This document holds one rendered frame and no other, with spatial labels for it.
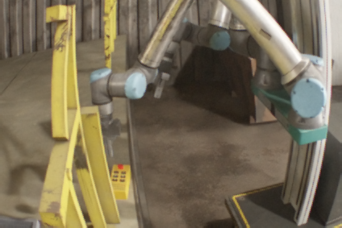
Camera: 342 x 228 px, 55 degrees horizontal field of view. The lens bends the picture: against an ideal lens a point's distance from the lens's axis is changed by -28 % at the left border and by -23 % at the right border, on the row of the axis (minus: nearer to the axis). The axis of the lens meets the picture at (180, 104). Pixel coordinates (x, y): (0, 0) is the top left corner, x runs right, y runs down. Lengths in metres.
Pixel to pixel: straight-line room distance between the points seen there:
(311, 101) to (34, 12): 4.37
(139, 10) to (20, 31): 1.81
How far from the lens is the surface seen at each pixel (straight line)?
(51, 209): 0.71
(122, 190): 1.62
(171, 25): 1.50
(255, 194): 2.33
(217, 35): 1.68
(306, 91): 1.26
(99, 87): 1.52
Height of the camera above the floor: 1.63
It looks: 21 degrees down
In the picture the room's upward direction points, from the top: 3 degrees counter-clockwise
